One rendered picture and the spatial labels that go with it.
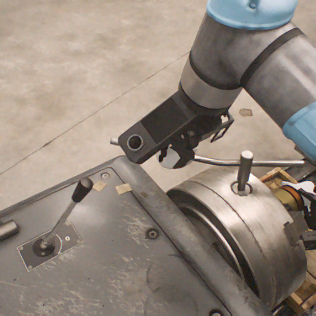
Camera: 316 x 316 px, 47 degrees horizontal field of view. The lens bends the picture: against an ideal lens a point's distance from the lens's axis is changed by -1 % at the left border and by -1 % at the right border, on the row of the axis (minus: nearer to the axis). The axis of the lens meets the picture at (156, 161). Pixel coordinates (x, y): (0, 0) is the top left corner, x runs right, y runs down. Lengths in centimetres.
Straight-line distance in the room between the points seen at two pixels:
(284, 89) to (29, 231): 46
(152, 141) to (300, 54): 22
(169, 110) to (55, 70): 298
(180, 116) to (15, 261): 34
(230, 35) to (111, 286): 38
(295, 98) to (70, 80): 298
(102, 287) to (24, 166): 204
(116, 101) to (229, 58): 260
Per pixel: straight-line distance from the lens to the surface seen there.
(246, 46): 36
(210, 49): 38
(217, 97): 43
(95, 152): 253
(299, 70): 35
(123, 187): 66
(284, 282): 73
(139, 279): 56
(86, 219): 63
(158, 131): 48
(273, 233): 68
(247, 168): 65
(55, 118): 287
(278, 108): 35
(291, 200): 87
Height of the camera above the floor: 176
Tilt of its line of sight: 46 degrees down
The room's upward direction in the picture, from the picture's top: straight up
